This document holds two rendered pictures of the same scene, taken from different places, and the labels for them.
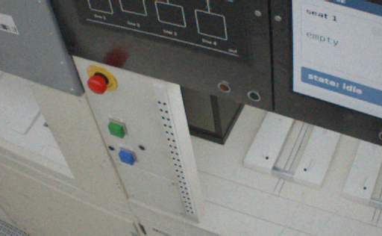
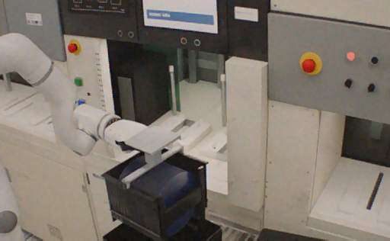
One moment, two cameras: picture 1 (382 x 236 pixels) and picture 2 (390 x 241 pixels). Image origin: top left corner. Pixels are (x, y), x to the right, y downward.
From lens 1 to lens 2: 108 cm
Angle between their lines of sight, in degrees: 25
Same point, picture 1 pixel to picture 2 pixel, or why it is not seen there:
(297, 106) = (147, 34)
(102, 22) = (77, 9)
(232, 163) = not seen: hidden behind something
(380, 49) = not seen: outside the picture
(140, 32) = (91, 11)
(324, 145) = (196, 131)
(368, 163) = (221, 139)
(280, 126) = (172, 124)
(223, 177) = not seen: hidden behind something
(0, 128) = (22, 123)
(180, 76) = (104, 33)
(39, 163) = (38, 136)
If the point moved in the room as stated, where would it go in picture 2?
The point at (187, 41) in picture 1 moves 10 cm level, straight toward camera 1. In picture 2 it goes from (107, 10) to (103, 17)
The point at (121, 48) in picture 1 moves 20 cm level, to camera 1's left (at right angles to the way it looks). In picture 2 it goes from (84, 22) to (35, 28)
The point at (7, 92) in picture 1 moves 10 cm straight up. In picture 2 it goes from (30, 110) to (27, 94)
